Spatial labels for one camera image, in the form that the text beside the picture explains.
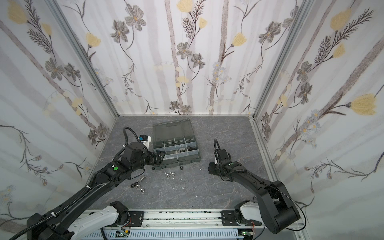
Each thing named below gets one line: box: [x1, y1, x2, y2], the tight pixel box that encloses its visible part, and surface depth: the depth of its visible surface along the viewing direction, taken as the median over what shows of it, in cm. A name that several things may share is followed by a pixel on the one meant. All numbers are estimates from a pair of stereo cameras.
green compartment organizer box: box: [152, 118, 201, 170], surface depth 100 cm
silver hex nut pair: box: [165, 171, 175, 180], surface depth 90 cm
